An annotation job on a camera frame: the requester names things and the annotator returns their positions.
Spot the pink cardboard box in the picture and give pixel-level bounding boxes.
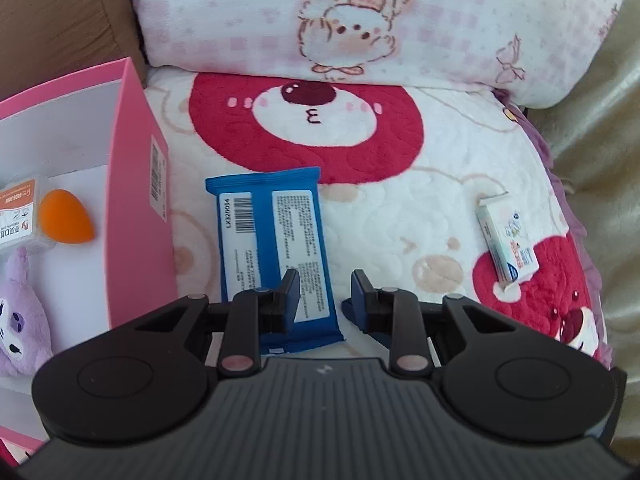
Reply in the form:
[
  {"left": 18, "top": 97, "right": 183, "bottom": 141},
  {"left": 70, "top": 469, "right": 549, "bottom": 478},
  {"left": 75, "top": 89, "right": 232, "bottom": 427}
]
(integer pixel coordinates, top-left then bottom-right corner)
[{"left": 0, "top": 57, "right": 180, "bottom": 466}]

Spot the small white carton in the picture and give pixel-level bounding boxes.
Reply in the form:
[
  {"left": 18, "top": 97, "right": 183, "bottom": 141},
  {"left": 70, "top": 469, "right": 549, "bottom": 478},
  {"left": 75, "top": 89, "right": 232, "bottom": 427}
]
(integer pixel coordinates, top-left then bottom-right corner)
[{"left": 475, "top": 192, "right": 540, "bottom": 285}]

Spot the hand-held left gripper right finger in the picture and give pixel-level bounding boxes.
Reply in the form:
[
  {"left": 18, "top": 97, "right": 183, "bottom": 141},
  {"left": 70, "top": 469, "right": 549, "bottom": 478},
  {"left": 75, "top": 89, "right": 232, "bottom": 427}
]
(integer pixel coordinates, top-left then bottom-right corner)
[{"left": 341, "top": 269, "right": 516, "bottom": 378}]

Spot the clear box with orange label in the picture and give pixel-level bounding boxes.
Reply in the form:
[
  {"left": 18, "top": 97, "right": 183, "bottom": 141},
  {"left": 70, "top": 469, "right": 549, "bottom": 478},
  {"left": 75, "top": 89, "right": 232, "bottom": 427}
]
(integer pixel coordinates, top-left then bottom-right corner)
[{"left": 0, "top": 176, "right": 51, "bottom": 253}]

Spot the orange makeup sponge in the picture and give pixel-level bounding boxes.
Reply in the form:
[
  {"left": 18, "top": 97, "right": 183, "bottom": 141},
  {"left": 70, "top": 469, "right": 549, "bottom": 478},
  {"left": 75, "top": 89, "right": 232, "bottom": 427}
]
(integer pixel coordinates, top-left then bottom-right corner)
[{"left": 39, "top": 189, "right": 96, "bottom": 245}]

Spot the brown pillow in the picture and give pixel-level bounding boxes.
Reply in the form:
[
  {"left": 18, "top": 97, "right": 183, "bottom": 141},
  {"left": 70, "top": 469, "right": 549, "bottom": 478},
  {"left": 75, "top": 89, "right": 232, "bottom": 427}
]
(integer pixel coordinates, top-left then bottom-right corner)
[{"left": 0, "top": 0, "right": 146, "bottom": 103}]

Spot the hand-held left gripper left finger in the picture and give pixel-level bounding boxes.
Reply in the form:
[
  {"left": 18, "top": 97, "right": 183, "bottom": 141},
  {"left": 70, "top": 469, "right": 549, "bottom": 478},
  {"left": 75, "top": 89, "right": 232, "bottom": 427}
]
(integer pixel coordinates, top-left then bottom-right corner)
[{"left": 135, "top": 268, "right": 302, "bottom": 378}]

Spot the pink checked pillow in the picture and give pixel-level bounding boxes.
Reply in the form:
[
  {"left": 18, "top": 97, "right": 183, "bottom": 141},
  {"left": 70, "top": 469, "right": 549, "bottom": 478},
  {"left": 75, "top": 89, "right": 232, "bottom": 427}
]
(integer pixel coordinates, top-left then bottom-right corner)
[{"left": 131, "top": 0, "right": 628, "bottom": 108}]

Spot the purple plush toy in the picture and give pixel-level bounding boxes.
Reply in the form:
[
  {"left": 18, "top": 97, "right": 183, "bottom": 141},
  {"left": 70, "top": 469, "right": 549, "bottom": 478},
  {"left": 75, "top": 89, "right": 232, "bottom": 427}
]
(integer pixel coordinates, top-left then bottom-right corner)
[{"left": 0, "top": 246, "right": 56, "bottom": 378}]

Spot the beige satin bedsheet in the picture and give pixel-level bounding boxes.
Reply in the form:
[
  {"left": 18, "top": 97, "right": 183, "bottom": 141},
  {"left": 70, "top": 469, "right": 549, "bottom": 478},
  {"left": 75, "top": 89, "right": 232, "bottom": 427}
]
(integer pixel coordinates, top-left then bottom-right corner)
[{"left": 520, "top": 0, "right": 640, "bottom": 376}]

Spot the bear printed blanket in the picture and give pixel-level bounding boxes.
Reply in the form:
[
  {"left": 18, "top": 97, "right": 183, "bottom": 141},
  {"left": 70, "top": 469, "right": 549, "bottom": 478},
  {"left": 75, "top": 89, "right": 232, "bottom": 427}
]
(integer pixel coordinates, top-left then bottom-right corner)
[{"left": 142, "top": 65, "right": 613, "bottom": 376}]

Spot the blue wet wipes packet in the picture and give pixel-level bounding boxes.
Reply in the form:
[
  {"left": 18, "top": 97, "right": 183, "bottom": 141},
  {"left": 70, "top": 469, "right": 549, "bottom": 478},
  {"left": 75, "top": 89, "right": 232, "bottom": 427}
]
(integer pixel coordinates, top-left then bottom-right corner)
[{"left": 205, "top": 166, "right": 347, "bottom": 356}]

